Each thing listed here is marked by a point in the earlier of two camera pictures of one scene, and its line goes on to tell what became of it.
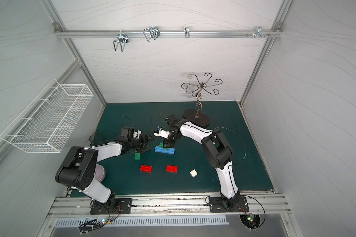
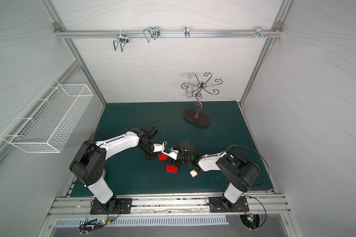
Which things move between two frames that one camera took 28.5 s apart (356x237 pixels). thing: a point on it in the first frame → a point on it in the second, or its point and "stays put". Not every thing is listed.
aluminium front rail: [270, 203] stays put
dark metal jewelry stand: [193, 116] stays put
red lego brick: [172, 169] stays put
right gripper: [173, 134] → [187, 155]
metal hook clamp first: [123, 39] stays put
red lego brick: [146, 168] → [162, 157]
